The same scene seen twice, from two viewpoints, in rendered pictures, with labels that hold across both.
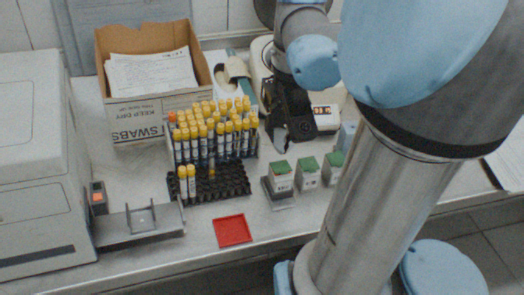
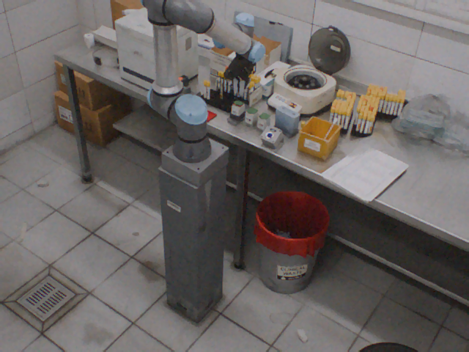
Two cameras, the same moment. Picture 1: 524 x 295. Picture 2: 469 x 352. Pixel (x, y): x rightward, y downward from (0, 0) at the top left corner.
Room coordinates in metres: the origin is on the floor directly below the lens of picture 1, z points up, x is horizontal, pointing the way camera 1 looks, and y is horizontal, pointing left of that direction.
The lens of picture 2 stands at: (-0.56, -1.79, 2.33)
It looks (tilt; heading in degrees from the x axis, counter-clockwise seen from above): 40 degrees down; 56
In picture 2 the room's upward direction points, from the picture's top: 2 degrees clockwise
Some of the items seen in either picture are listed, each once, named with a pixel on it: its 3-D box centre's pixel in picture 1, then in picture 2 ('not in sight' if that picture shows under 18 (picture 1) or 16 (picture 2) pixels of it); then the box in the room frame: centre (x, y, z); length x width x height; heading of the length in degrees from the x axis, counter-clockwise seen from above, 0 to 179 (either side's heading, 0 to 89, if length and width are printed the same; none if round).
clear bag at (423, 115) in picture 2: not in sight; (426, 109); (1.33, -0.52, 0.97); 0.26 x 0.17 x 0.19; 125
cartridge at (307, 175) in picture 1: (307, 174); (251, 116); (0.69, -0.11, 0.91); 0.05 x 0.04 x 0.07; 21
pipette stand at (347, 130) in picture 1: (360, 142); (286, 120); (0.79, -0.23, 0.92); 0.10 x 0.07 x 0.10; 103
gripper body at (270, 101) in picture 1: (287, 88); (244, 62); (0.69, -0.04, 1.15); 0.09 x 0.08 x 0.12; 22
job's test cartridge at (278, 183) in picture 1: (279, 179); (237, 110); (0.66, -0.04, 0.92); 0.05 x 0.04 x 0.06; 21
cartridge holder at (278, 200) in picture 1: (278, 188); (237, 115); (0.66, -0.04, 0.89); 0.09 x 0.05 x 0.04; 21
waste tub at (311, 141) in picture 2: not in sight; (318, 138); (0.83, -0.40, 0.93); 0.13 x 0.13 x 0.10; 26
